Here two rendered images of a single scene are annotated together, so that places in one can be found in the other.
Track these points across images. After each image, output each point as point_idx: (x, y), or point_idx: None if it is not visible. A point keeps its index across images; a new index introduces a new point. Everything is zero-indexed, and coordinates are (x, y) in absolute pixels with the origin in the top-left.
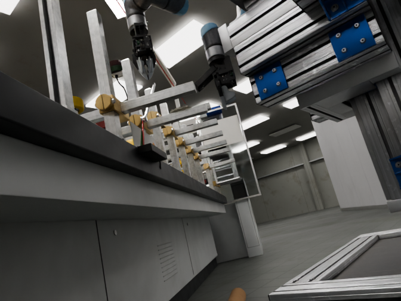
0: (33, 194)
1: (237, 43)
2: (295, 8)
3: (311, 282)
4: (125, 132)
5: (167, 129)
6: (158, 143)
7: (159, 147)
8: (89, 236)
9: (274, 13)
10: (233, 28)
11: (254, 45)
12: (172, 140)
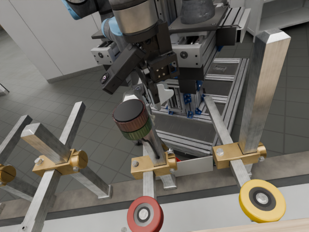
0: None
1: (204, 60)
2: (214, 42)
3: (214, 145)
4: (155, 189)
5: (8, 171)
6: (95, 179)
7: (99, 182)
8: None
9: (212, 43)
10: (203, 49)
11: (207, 62)
12: (17, 178)
